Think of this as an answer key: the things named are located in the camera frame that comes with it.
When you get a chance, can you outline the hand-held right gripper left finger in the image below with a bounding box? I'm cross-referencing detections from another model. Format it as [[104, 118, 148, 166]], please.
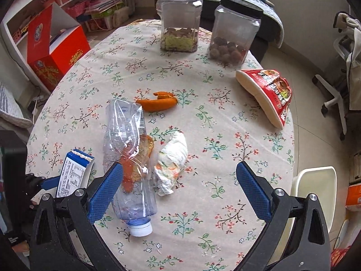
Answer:
[[30, 162, 125, 271]]

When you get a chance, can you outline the red gift box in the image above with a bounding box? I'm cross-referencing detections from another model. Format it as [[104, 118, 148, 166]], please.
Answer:
[[27, 4, 91, 92]]

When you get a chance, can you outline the red snack packet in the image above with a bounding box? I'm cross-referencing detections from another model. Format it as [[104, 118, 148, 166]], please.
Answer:
[[236, 69, 292, 128]]

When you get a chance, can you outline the pink storage basket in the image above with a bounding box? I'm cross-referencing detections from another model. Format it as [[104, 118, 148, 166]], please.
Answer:
[[72, 0, 91, 16]]

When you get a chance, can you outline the white tissue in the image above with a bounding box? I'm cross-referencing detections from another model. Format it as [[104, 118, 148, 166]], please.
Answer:
[[154, 131, 188, 196]]

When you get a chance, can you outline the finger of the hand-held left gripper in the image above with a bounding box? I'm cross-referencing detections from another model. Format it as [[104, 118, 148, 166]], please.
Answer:
[[24, 173, 61, 204]]

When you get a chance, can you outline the white shelving unit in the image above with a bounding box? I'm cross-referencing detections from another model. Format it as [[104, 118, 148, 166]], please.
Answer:
[[0, 0, 127, 77]]

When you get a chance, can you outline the clear jar with brown nuts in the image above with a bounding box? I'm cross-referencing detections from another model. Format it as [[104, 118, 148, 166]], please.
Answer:
[[209, 0, 264, 65]]

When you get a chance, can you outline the red patterned packet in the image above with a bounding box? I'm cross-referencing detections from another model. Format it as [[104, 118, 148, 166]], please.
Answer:
[[330, 247, 351, 269]]

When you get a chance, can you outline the cream quilted bag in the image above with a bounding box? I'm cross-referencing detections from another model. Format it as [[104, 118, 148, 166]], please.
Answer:
[[113, 6, 131, 26]]

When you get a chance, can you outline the clear plastic bottle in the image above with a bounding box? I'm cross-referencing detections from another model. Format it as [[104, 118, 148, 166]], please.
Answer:
[[102, 99, 157, 237]]

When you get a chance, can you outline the floral tablecloth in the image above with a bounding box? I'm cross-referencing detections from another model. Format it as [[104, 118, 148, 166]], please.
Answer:
[[25, 20, 295, 271]]

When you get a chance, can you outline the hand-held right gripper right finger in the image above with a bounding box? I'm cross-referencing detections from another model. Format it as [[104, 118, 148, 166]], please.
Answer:
[[234, 162, 331, 271]]

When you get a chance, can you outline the white grey office chair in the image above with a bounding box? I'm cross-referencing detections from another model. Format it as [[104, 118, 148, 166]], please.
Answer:
[[312, 11, 361, 141]]

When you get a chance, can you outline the orange paper bag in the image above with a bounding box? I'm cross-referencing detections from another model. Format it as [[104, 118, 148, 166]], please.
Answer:
[[345, 183, 361, 211]]

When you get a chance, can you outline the beige blanket with dark trim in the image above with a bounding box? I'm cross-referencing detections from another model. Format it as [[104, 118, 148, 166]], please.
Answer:
[[334, 11, 361, 110]]

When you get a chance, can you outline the clear jar with mixed nuts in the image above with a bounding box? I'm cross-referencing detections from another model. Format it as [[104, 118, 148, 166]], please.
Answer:
[[156, 0, 204, 53]]

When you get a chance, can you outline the orange peel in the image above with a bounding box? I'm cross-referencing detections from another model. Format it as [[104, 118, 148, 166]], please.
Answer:
[[121, 135, 155, 194], [136, 91, 179, 111]]

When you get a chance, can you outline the grey striped cloth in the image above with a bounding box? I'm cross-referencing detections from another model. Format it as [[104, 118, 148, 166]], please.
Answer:
[[0, 82, 33, 130]]

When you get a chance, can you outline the stack of papers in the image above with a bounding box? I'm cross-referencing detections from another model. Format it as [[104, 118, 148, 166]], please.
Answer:
[[85, 0, 125, 14]]

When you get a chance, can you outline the blue white carton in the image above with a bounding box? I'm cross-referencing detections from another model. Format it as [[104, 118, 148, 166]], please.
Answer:
[[56, 149, 95, 198]]

